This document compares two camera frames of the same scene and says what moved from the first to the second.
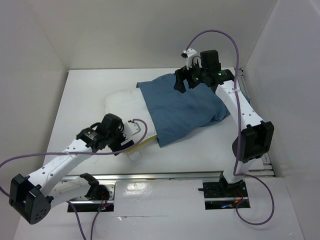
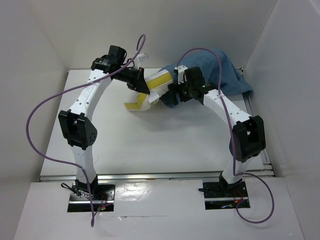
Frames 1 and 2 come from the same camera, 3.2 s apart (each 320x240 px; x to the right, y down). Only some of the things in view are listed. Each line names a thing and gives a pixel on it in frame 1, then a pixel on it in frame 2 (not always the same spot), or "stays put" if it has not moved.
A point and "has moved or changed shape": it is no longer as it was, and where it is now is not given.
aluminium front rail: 173,175 stays put
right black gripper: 182,74 to 173,88
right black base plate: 221,195 stays put
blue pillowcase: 172,112 has moved or changed shape
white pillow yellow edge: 128,103 to 158,85
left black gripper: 115,147 to 138,83
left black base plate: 85,204 stays put
